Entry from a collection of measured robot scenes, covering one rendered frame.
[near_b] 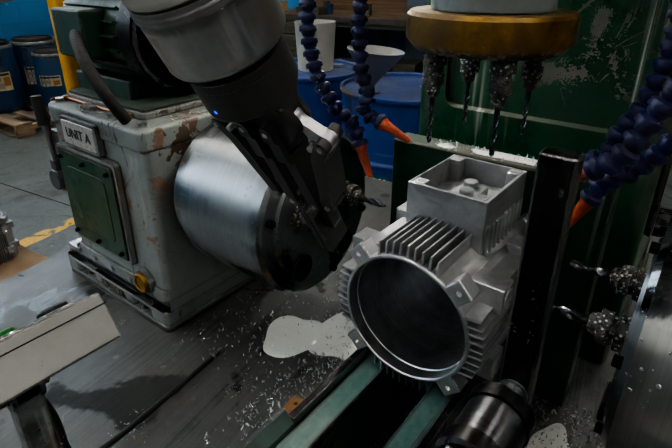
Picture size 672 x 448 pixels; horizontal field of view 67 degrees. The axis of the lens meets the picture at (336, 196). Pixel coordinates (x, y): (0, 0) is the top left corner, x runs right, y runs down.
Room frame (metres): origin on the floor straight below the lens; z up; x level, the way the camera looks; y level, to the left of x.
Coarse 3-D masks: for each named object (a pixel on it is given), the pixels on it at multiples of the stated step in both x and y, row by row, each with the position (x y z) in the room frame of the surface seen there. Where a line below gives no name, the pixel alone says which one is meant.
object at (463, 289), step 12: (516, 228) 0.57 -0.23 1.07; (372, 240) 0.52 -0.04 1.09; (360, 252) 0.50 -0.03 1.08; (372, 252) 0.50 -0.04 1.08; (468, 276) 0.44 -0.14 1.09; (456, 288) 0.43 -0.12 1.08; (468, 288) 0.43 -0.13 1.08; (456, 300) 0.43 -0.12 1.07; (468, 300) 0.42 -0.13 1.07; (360, 348) 0.50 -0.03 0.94; (444, 384) 0.43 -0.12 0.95; (456, 384) 0.42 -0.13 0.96
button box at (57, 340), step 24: (72, 312) 0.39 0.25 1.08; (96, 312) 0.41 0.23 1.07; (24, 336) 0.36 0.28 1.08; (48, 336) 0.37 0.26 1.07; (72, 336) 0.38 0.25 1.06; (96, 336) 0.39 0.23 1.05; (0, 360) 0.34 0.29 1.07; (24, 360) 0.35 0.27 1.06; (48, 360) 0.36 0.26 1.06; (72, 360) 0.37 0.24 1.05; (0, 384) 0.33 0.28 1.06; (24, 384) 0.33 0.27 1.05
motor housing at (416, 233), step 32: (416, 224) 0.53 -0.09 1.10; (448, 224) 0.52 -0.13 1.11; (384, 256) 0.48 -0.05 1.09; (416, 256) 0.46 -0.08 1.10; (448, 256) 0.46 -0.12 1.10; (480, 256) 0.50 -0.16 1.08; (512, 256) 0.52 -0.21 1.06; (352, 288) 0.52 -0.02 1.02; (384, 288) 0.56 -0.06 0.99; (416, 288) 0.60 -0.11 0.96; (352, 320) 0.51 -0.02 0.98; (384, 320) 0.53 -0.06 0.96; (416, 320) 0.55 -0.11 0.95; (448, 320) 0.56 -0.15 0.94; (480, 320) 0.42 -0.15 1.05; (384, 352) 0.49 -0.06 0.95; (416, 352) 0.50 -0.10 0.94; (448, 352) 0.49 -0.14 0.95; (480, 352) 0.41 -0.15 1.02
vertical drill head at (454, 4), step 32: (448, 0) 0.55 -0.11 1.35; (480, 0) 0.53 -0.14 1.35; (512, 0) 0.52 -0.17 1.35; (544, 0) 0.53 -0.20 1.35; (416, 32) 0.55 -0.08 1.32; (448, 32) 0.52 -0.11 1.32; (480, 32) 0.50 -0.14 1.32; (512, 32) 0.49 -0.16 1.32; (544, 32) 0.50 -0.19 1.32; (576, 32) 0.53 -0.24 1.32; (512, 64) 0.51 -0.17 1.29
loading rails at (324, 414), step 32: (320, 384) 0.46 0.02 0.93; (352, 384) 0.47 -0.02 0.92; (384, 384) 0.50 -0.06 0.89; (416, 384) 0.55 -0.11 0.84; (288, 416) 0.41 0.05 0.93; (320, 416) 0.42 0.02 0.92; (352, 416) 0.44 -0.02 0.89; (384, 416) 0.50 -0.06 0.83; (416, 416) 0.42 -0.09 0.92; (448, 416) 0.41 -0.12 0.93
